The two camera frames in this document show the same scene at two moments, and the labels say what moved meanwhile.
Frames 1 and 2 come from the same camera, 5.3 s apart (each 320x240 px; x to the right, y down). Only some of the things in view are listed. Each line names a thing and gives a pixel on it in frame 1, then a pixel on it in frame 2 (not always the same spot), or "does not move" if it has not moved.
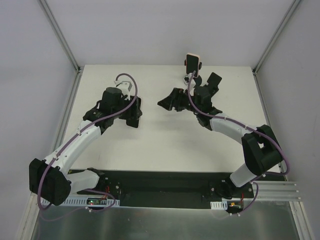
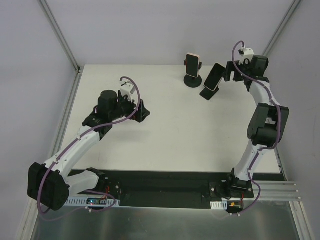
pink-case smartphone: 192,63 does not move
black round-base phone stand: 197,80 does not move
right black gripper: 185,99 to 229,71
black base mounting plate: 193,190 does not move
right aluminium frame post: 281,25 does not move
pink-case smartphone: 132,121 to 214,77
